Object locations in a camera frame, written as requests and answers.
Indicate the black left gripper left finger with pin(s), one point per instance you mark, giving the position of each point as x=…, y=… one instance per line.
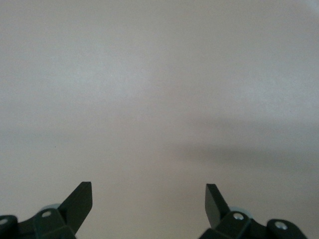
x=77, y=206

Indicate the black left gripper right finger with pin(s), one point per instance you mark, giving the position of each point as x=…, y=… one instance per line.
x=214, y=206

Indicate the brown table cover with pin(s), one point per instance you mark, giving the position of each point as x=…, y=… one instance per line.
x=159, y=99

